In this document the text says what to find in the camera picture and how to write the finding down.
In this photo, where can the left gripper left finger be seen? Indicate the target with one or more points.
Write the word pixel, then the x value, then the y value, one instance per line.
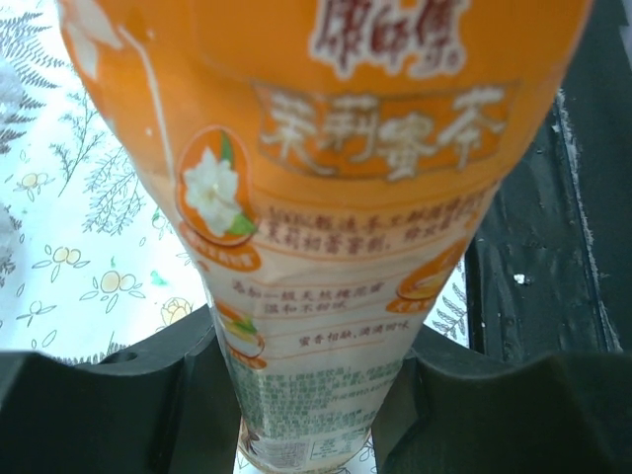
pixel 163 405

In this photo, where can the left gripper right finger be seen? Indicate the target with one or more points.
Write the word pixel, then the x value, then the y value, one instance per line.
pixel 453 410

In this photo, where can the orange drink bottle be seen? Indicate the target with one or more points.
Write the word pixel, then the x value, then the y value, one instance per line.
pixel 325 164

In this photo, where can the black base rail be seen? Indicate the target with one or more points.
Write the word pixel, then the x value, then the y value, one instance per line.
pixel 550 267

